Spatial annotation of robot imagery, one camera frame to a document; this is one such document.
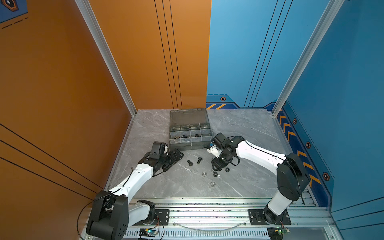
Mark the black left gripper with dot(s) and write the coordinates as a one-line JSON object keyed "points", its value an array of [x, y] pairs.
{"points": [[174, 159]]}

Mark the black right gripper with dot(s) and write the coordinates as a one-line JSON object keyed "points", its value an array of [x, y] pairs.
{"points": [[217, 166]]}

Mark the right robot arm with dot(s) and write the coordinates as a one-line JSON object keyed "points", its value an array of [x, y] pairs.
{"points": [[292, 176]]}

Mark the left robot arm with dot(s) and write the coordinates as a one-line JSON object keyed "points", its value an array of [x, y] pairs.
{"points": [[111, 214]]}

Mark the black hex bolt middle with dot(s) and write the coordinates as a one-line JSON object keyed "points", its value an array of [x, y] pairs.
{"points": [[190, 163]]}

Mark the grey plastic organizer box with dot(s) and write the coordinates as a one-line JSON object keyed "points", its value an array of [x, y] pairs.
{"points": [[189, 130]]}

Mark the green circuit board left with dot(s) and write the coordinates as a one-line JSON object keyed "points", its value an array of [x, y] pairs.
{"points": [[148, 234]]}

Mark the circuit board right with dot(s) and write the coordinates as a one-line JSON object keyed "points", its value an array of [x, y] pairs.
{"points": [[277, 233]]}

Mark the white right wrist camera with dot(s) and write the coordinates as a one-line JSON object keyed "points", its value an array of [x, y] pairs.
{"points": [[214, 151]]}

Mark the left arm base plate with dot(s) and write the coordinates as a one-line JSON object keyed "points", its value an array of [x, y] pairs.
{"points": [[163, 215]]}

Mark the aluminium front rail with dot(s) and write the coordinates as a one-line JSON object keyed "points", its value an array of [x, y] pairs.
{"points": [[228, 218]]}

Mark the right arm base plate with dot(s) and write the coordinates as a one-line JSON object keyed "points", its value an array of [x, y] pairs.
{"points": [[267, 217]]}

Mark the aluminium left corner post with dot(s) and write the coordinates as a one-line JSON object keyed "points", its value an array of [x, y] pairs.
{"points": [[104, 49]]}

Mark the aluminium corner post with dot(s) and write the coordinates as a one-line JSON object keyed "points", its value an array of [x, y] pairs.
{"points": [[104, 49], [318, 34]]}

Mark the aluminium right corner post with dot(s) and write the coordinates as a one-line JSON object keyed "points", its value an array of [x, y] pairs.
{"points": [[318, 34]]}

